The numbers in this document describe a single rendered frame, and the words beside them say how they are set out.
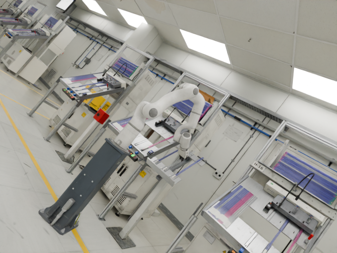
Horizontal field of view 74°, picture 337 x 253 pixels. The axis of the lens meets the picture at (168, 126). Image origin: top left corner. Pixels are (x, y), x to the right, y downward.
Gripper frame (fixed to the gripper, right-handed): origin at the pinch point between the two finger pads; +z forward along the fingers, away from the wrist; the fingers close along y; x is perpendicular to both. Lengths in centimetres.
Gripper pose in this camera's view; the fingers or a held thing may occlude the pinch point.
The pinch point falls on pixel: (181, 158)
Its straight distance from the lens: 217.3
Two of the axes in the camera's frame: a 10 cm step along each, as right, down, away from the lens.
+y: -7.0, -5.2, 4.9
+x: -7.0, 4.1, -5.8
